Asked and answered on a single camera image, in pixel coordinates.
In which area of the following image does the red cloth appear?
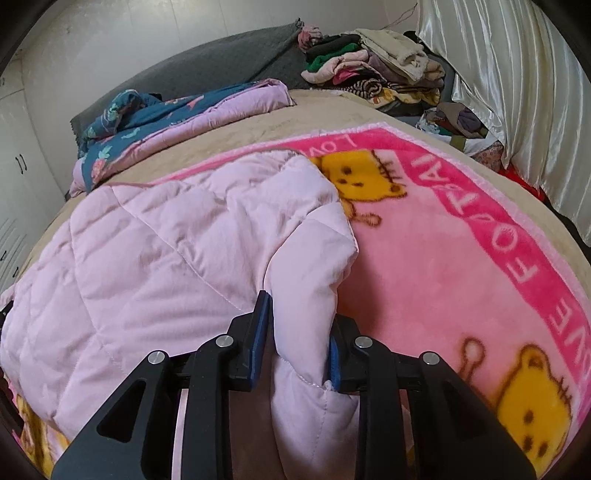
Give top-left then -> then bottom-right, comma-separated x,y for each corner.
499,165 -> 550,204

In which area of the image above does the teal floral quilt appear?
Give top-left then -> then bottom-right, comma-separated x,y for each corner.
69,78 -> 296,199

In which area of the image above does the pink quilted jacket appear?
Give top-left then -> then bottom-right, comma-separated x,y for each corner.
0,150 -> 363,480

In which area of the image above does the pile of folded clothes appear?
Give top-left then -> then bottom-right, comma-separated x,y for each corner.
298,25 -> 504,171

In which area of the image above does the white satin curtain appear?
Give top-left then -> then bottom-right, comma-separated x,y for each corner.
416,0 -> 591,227

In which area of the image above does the grey headboard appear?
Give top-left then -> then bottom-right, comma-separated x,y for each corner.
69,18 -> 324,139

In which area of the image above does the pink printed blanket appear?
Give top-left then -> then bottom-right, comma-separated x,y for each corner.
7,121 -> 591,480

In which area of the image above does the beige bed cover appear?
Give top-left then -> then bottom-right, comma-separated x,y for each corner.
9,88 -> 585,324

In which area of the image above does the white wardrobe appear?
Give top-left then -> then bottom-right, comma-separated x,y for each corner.
0,78 -> 65,296

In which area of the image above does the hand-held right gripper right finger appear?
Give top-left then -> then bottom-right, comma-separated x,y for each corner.
327,316 -> 539,480

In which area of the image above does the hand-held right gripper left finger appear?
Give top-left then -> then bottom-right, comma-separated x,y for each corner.
51,290 -> 278,480

